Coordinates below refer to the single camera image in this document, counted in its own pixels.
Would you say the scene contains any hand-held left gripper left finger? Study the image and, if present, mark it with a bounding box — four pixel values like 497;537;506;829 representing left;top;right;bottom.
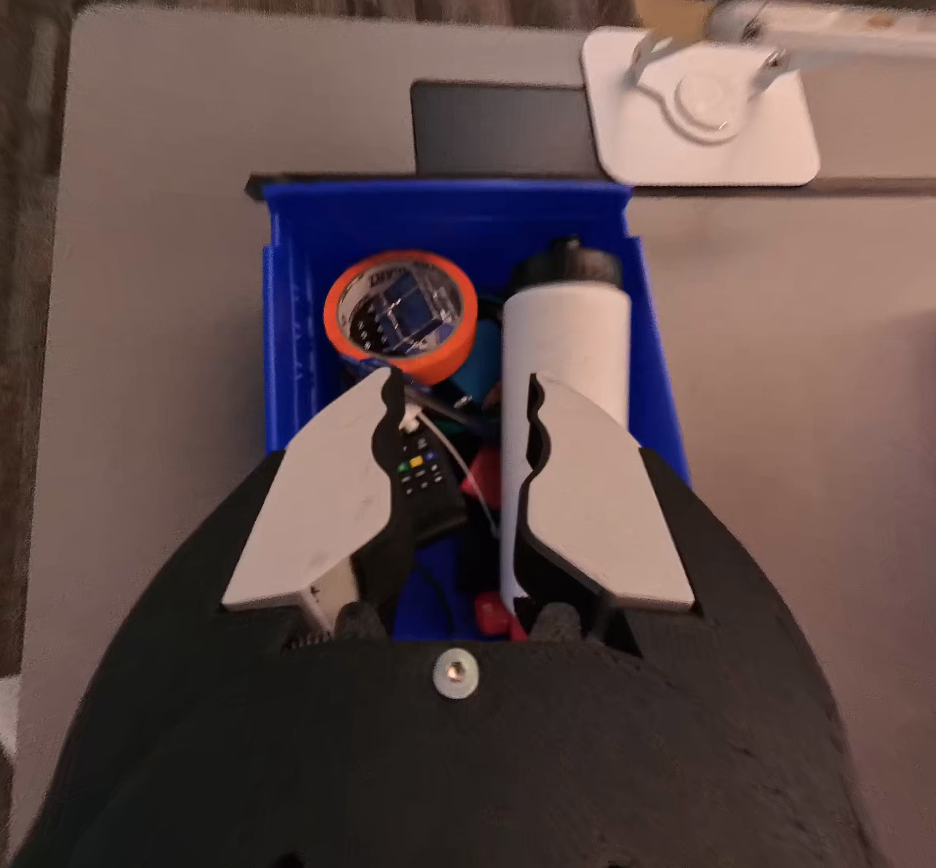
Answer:
221;367;418;635

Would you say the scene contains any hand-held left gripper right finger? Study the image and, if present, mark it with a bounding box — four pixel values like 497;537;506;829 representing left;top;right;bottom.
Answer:
512;373;696;638

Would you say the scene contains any blue plastic bin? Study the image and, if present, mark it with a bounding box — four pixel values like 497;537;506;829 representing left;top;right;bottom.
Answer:
262;180;692;642

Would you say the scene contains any teal plastic object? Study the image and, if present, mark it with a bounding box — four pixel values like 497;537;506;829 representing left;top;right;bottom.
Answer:
449;319;506;401

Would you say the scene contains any black remote control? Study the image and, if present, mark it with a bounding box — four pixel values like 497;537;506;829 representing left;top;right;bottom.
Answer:
350;283;469;543

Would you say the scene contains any orange tape roll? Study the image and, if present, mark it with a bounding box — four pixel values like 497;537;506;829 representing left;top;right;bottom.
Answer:
324;250;480;386

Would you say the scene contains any white bottle with black lid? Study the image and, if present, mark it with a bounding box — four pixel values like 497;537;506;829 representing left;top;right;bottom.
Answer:
499;237;632;613

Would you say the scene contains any black flat panel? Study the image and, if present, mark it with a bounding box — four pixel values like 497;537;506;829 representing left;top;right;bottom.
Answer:
409;80;604;178

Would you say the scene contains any white stand base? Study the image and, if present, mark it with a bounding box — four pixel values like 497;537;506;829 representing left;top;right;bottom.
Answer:
581;27;820;187

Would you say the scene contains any black cable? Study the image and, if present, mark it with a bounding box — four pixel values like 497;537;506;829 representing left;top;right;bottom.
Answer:
420;568;456;638

